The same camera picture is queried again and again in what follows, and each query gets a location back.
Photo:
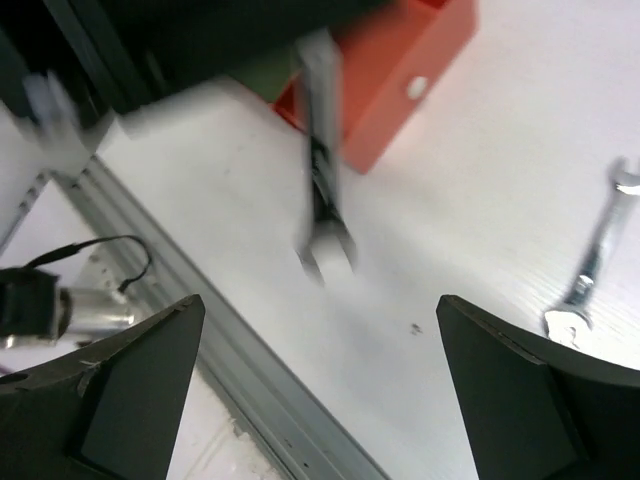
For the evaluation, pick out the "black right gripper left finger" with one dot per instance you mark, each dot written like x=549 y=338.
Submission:
x=110 y=410

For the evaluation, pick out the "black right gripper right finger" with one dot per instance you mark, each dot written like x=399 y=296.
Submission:
x=533 y=409

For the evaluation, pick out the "red drawer box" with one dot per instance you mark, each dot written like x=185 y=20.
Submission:
x=367 y=78

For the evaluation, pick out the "silver wrench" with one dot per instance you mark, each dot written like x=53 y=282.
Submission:
x=325 y=165
x=568 y=322

